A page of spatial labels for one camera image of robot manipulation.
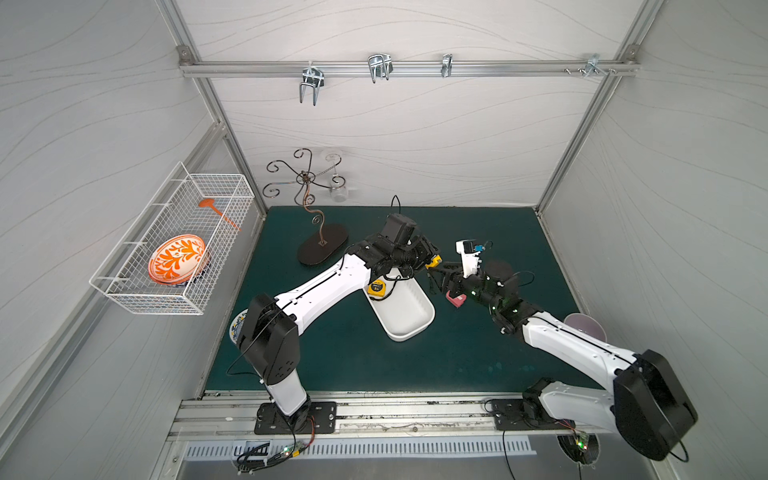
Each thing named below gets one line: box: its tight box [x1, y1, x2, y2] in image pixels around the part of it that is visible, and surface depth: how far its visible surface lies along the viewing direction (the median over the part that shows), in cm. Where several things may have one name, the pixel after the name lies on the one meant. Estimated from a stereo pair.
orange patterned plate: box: [148, 234, 209, 285], surface depth 64 cm
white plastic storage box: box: [363, 268, 436, 342], surface depth 95 cm
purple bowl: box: [563, 313, 607, 343], surface depth 86 cm
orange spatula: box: [198, 198, 242, 232], surface depth 80 cm
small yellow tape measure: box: [367, 279, 387, 297], surface depth 97 cm
